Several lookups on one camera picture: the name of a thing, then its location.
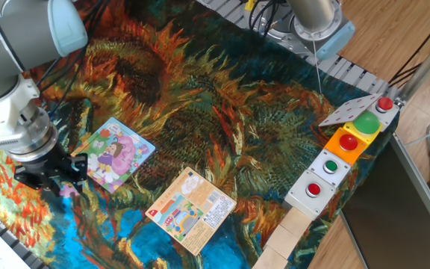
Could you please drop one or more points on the small grey red-button box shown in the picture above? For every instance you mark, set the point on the small grey red-button box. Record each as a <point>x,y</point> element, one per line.
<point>384,104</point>

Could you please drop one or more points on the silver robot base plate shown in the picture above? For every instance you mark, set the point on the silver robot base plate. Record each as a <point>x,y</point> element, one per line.
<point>293,46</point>

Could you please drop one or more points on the dark grey panel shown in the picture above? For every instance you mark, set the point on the dark grey panel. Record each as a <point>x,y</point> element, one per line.
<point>394,216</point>

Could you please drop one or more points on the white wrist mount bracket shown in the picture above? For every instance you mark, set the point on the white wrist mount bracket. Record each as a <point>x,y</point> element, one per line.
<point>2,123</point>

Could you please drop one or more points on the large grey red-button box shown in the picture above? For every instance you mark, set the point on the large grey red-button box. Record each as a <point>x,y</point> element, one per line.
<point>304,198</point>

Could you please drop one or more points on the colourful girl puzzle board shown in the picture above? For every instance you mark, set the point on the colourful girl puzzle board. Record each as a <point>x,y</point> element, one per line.
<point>121,153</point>

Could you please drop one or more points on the orange vehicle puzzle board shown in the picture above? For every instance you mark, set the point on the orange vehicle puzzle board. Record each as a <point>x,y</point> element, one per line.
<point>192,209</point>

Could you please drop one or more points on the aluminium corner post beam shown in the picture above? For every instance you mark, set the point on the aluminium corner post beam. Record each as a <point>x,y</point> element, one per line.
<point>424,67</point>

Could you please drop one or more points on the yellow green-dome button box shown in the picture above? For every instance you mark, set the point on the yellow green-dome button box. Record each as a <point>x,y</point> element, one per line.
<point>366,122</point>

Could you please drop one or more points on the orange red-button box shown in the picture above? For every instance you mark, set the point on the orange red-button box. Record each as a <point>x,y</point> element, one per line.
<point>348,142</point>

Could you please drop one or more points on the pink puzzle piece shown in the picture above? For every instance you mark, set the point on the pink puzzle piece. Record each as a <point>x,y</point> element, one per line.
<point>67,191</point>

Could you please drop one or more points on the white card with red dots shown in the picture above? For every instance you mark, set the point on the white card with red dots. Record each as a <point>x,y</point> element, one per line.
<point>349,110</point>

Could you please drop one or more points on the yellow plastic clip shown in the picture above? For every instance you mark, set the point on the yellow plastic clip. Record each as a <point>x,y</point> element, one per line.
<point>249,5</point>

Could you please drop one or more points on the grey green-button box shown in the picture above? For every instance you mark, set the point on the grey green-button box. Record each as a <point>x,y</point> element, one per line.
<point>330,166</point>

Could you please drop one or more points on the light wooden block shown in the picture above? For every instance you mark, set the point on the light wooden block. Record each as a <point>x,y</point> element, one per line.
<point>281,241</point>
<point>269,259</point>
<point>295,222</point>

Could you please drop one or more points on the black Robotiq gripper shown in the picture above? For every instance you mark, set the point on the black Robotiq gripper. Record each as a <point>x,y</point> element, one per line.
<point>49,162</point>

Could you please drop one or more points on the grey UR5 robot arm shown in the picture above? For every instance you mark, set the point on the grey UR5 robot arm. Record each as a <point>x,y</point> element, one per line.
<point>13,48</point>

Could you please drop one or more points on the sunflower painting tablecloth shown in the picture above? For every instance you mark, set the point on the sunflower painting tablecloth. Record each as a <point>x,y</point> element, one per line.
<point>256,112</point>

